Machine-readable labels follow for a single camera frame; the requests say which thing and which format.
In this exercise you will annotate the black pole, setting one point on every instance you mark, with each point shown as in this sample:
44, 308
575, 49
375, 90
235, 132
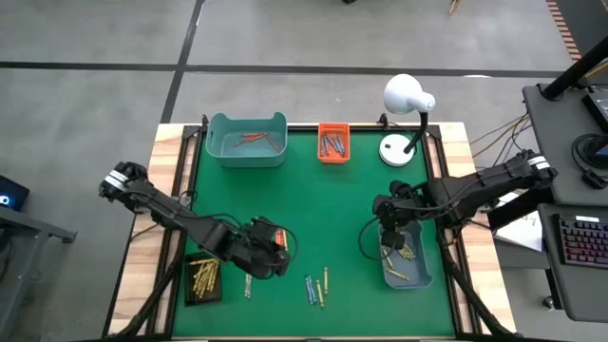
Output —
575, 71

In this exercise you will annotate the white paper sheet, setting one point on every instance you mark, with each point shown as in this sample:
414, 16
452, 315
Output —
522, 233

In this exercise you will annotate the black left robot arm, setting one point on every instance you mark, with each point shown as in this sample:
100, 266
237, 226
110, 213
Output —
176, 216

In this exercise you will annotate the wooden stand leg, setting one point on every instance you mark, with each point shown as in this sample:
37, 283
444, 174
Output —
454, 5

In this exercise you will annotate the black device with blue light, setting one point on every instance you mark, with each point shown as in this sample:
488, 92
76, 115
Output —
14, 190

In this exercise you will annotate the orange mesh basket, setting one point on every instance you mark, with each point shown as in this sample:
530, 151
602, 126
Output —
333, 160

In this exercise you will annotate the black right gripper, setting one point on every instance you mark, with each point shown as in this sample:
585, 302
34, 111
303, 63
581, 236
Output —
401, 204

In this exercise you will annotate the black table frame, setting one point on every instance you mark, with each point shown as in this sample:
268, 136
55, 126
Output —
304, 127

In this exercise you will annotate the grey desk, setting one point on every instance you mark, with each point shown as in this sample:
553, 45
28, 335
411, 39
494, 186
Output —
565, 190
579, 294

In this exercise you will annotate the grey metal table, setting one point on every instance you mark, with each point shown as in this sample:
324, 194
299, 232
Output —
33, 225

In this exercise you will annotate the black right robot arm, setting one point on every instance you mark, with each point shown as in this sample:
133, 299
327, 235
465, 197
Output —
484, 187

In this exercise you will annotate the teal plastic bin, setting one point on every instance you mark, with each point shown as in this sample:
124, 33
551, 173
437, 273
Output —
247, 160

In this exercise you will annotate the white desk lamp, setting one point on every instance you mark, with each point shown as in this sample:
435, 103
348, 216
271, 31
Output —
404, 92

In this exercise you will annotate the grey blue plastic bin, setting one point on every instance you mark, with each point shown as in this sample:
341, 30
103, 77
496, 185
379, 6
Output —
420, 280

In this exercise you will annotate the yellow green crayon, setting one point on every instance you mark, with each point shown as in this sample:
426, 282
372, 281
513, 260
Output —
246, 285

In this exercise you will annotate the light blue crayon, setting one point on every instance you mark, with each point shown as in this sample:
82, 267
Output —
250, 285

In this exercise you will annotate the backlit keyboard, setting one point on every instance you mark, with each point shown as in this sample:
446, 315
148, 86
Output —
584, 242

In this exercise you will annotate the black mesh tray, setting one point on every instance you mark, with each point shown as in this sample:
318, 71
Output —
190, 301

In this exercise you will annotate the black headphones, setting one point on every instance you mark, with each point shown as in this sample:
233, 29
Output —
594, 179

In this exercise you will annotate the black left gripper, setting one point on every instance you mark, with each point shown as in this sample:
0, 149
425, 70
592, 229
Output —
259, 252

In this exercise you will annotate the orange striped edge strip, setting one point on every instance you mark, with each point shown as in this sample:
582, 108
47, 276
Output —
563, 28

